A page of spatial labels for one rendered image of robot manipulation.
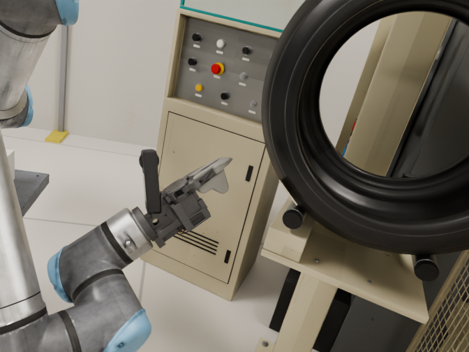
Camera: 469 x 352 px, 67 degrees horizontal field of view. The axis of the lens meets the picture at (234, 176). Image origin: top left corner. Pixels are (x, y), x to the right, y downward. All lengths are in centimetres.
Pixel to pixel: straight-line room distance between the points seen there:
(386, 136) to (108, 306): 83
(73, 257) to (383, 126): 84
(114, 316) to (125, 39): 301
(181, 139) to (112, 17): 197
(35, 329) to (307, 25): 63
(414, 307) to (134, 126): 307
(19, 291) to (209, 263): 134
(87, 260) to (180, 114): 108
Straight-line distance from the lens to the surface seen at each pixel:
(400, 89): 108
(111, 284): 63
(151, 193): 66
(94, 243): 66
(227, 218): 167
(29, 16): 72
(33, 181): 145
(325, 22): 69
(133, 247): 66
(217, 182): 68
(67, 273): 67
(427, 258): 82
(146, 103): 350
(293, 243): 81
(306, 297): 134
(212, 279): 187
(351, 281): 86
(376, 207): 99
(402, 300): 88
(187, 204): 66
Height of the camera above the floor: 125
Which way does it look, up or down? 22 degrees down
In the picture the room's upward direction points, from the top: 14 degrees clockwise
